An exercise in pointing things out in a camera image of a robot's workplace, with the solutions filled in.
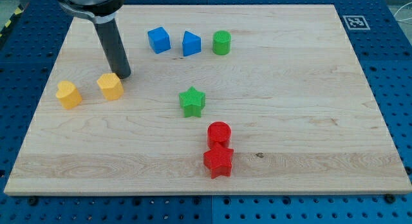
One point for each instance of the yellow hexagon block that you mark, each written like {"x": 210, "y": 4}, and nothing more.
{"x": 110, "y": 86}

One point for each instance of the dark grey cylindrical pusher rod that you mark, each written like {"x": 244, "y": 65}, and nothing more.
{"x": 113, "y": 47}

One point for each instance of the red star block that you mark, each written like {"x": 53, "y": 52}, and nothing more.
{"x": 218, "y": 160}

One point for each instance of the blue triangle block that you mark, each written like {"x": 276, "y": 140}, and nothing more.
{"x": 191, "y": 44}

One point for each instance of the blue cube block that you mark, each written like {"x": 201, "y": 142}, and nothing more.
{"x": 159, "y": 40}

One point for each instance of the red cylinder block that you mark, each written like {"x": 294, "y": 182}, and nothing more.
{"x": 219, "y": 133}

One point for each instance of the green star block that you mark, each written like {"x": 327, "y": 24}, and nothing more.
{"x": 192, "y": 102}

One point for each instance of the yellow heart block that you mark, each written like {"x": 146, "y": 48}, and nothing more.
{"x": 68, "y": 94}

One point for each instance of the light wooden board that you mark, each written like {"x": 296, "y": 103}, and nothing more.
{"x": 303, "y": 117}

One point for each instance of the black board clamp bolt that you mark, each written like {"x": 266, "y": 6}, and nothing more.
{"x": 32, "y": 200}
{"x": 389, "y": 198}

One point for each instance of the white fiducial marker tag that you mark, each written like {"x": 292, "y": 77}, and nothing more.
{"x": 355, "y": 23}

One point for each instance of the green cylinder block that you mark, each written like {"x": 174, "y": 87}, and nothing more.
{"x": 221, "y": 42}

